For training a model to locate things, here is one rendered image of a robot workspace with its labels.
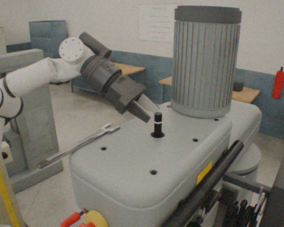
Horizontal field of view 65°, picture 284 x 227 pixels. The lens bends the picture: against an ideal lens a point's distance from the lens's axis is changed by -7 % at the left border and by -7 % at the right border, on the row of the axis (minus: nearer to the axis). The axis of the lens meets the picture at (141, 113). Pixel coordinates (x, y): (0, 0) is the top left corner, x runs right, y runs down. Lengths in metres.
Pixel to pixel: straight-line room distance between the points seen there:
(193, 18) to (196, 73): 0.15
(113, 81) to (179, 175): 0.28
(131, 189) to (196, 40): 0.43
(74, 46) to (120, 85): 0.15
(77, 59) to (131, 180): 0.32
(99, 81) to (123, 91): 0.07
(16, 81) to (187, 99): 0.48
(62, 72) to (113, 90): 0.19
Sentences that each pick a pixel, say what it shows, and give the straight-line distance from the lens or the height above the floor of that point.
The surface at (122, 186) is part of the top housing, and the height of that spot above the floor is 1.89.
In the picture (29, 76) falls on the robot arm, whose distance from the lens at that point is 0.69.
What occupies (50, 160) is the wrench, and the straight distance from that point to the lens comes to 0.55.
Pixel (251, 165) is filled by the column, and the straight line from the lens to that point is 1.18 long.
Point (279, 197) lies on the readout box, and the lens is 0.83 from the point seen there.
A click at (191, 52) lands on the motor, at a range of 0.69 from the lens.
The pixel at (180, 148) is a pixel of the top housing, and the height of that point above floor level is 1.89.
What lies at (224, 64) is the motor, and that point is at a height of 2.05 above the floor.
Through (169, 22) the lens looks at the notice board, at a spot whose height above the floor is 1.98.
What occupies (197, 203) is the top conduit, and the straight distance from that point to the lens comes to 0.57.
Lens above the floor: 2.19
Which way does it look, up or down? 24 degrees down
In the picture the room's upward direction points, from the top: straight up
